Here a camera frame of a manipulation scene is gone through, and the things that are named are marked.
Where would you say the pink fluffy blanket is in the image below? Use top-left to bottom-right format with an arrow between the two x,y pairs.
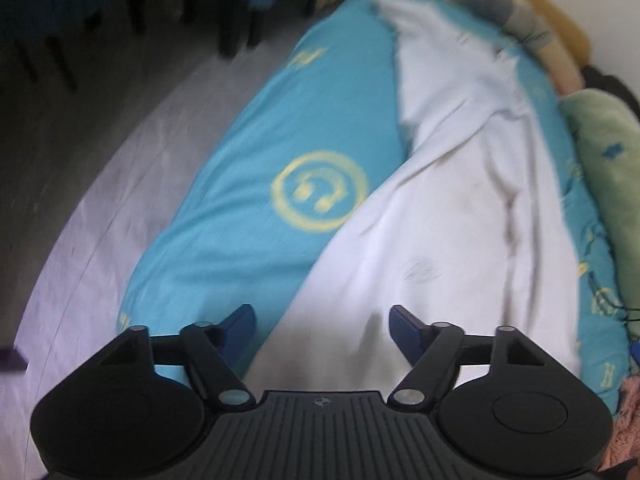
595,376 -> 640,475

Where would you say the teal printed bed sheet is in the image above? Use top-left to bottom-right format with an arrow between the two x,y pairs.
116,0 -> 630,417

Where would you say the black cable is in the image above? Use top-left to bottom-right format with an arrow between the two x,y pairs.
593,292 -> 640,323

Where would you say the wooden headboard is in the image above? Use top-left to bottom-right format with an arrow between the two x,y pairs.
470,0 -> 592,67

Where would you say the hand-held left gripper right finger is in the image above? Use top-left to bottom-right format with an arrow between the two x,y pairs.
387,304 -> 546,407

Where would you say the green pillow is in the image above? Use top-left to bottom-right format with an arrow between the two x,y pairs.
559,88 -> 640,311

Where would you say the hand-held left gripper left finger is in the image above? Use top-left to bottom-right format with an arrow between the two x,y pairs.
98,303 -> 258,406

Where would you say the striped pillow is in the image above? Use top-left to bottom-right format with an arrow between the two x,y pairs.
400,0 -> 587,96

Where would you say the white garment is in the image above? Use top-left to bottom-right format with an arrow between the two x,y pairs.
246,0 -> 582,395

